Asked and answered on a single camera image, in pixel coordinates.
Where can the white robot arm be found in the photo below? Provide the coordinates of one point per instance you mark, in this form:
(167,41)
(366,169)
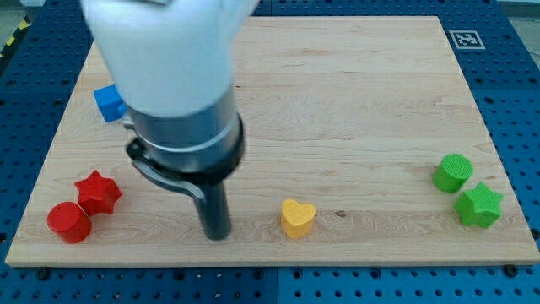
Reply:
(172,66)

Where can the green star block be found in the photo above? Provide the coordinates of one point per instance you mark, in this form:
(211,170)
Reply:
(479,206)

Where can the wooden board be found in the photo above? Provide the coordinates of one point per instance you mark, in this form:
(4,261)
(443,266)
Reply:
(352,115)

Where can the white fiducial marker tag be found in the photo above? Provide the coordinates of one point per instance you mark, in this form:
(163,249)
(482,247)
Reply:
(467,40)

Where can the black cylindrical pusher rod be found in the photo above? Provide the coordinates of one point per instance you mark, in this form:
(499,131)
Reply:
(213,210)

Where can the yellow heart block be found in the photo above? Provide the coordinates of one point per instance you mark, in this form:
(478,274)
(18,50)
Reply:
(297,219)

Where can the green cylinder block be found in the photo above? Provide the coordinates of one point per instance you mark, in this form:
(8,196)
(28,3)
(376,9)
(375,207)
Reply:
(452,172)

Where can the blue cube block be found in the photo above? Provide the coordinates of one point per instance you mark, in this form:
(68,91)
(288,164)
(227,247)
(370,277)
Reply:
(110,103)

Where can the red cylinder block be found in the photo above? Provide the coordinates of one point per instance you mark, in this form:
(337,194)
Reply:
(69,222)

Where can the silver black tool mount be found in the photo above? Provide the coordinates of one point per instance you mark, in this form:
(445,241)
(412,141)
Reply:
(188,145)

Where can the red star block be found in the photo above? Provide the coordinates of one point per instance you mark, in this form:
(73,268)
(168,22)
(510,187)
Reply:
(97,194)

